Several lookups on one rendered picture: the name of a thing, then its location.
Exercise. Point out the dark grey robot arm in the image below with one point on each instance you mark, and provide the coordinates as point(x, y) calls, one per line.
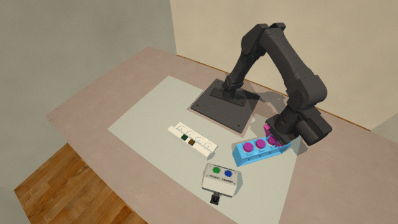
point(304, 88)

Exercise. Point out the cream long bar with two dark lamps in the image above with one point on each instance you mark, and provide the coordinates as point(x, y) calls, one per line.
point(194, 141)

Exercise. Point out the blue rectangular tube holder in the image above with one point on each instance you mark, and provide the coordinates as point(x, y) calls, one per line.
point(241, 158)

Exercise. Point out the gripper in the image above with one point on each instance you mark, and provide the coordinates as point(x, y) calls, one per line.
point(280, 130)

